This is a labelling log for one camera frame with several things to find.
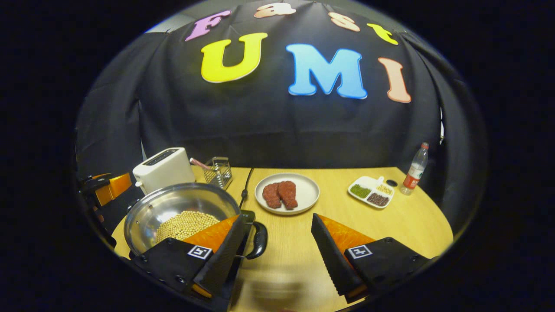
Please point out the white divided dish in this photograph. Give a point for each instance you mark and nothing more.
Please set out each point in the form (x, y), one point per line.
(368, 181)

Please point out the small heap of soybeans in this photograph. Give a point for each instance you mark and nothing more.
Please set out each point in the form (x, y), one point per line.
(385, 189)

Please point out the heap of green mung beans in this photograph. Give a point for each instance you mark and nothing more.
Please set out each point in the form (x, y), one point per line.
(360, 191)

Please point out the clear plastic water bottle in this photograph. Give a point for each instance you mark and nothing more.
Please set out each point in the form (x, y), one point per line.
(414, 173)

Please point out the stainless steel pot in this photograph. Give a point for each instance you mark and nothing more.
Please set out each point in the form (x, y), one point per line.
(173, 201)

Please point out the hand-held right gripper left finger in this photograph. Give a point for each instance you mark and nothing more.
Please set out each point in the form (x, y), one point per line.
(225, 255)

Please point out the white round plate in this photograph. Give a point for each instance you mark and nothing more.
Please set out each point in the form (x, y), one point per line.
(308, 193)

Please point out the black backdrop cloth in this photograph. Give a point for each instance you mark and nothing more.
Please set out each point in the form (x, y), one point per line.
(260, 130)

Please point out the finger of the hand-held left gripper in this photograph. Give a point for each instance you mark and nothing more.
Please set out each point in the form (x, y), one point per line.
(112, 186)

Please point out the red meat piece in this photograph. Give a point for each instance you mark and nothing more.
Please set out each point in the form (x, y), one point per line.
(288, 195)
(271, 196)

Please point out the heap of dark red beans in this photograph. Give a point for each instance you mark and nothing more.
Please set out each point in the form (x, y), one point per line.
(378, 199)

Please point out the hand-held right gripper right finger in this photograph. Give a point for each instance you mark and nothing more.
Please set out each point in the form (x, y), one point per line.
(329, 255)

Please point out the pile of soybeans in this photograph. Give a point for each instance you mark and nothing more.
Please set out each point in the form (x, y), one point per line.
(186, 225)

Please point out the white toaster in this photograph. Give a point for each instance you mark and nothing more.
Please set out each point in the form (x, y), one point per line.
(167, 171)

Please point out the black induction cooktop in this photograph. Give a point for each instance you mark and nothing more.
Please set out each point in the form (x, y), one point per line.
(248, 216)

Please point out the pink striped straw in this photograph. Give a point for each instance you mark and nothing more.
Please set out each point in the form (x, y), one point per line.
(199, 163)

